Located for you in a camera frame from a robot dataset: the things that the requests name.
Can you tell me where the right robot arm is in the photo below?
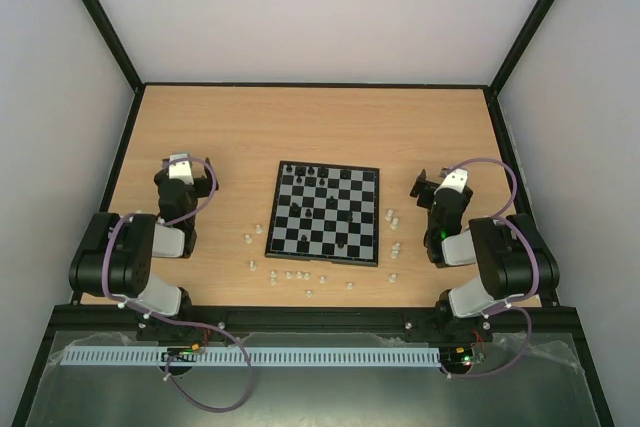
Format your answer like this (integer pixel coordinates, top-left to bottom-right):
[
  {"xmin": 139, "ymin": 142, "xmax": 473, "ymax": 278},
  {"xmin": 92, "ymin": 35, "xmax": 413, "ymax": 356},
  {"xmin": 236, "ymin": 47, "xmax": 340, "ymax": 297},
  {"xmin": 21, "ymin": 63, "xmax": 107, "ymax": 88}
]
[{"xmin": 410, "ymin": 169, "xmax": 560, "ymax": 340}]

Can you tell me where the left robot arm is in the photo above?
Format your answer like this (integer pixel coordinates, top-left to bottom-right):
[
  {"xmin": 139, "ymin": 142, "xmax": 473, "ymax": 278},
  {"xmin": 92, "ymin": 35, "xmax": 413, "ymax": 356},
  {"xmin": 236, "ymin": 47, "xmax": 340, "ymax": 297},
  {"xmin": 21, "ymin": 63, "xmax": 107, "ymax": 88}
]
[{"xmin": 69, "ymin": 153, "xmax": 219, "ymax": 342}]

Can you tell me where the black white chessboard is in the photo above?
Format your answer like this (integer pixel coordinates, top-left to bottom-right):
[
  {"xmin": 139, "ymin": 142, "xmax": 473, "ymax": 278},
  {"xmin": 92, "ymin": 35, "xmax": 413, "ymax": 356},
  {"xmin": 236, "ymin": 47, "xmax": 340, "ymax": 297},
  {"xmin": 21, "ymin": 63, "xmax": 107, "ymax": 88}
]
[{"xmin": 265, "ymin": 160, "xmax": 380, "ymax": 267}]

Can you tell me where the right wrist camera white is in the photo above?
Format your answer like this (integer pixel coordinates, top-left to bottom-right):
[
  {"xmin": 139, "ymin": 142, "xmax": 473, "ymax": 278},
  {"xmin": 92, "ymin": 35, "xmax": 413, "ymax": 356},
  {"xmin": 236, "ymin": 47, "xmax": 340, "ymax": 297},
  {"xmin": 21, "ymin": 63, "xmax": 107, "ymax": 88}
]
[{"xmin": 438, "ymin": 168, "xmax": 468, "ymax": 194}]

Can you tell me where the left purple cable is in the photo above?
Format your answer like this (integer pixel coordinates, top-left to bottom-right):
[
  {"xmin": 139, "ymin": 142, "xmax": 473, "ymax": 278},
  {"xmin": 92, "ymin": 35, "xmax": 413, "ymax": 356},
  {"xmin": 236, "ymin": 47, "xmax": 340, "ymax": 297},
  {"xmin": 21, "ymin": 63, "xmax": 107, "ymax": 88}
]
[{"xmin": 102, "ymin": 156, "xmax": 255, "ymax": 413}]

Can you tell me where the black aluminium frame rail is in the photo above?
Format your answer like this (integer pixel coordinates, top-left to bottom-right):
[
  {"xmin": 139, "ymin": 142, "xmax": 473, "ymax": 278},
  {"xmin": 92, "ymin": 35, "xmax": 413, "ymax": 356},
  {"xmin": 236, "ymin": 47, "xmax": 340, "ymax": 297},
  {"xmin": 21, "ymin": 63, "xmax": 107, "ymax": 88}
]
[{"xmin": 44, "ymin": 304, "xmax": 581, "ymax": 343}]

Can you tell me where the light blue cable duct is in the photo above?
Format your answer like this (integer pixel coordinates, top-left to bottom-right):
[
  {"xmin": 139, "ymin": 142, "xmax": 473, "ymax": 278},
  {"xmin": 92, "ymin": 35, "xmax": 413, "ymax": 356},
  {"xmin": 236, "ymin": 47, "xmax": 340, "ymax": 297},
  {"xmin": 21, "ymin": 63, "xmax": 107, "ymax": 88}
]
[{"xmin": 60, "ymin": 346, "xmax": 441, "ymax": 368}]

